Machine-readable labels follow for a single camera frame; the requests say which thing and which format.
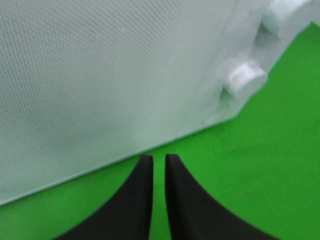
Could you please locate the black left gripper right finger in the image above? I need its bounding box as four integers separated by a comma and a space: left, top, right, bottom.
165, 153, 275, 240

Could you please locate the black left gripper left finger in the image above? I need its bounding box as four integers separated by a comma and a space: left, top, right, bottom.
56, 155, 154, 240

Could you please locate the white microwave door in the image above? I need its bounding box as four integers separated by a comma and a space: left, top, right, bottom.
0, 0, 238, 204

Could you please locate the white timer knob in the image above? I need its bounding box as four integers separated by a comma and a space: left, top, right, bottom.
224, 61, 268, 102

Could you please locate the white microwave oven body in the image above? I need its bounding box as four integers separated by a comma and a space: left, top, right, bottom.
0, 0, 313, 206

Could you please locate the upper white power knob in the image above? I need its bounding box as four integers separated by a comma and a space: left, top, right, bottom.
261, 0, 311, 36

